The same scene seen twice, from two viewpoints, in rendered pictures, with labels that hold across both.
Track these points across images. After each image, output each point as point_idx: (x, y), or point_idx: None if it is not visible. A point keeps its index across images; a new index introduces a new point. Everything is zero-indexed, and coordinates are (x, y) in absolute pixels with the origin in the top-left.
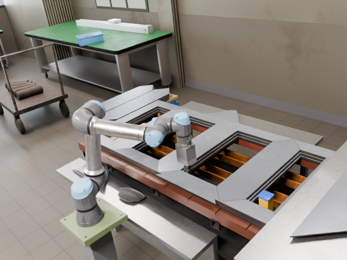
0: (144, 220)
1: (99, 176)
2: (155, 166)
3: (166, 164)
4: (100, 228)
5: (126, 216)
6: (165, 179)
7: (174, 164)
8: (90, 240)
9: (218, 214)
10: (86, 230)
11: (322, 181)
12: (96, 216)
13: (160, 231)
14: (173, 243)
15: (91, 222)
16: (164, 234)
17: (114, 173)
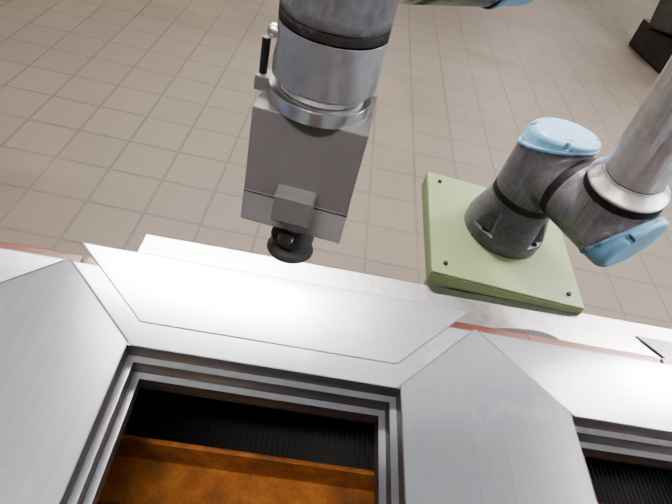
0: (378, 294)
1: (583, 184)
2: (528, 362)
3: (503, 399)
4: (439, 208)
5: (430, 270)
6: (401, 300)
7: (463, 415)
8: (425, 185)
9: (68, 253)
10: (460, 196)
11: None
12: (477, 208)
13: (297, 278)
14: (227, 257)
15: (472, 201)
16: (276, 272)
17: None
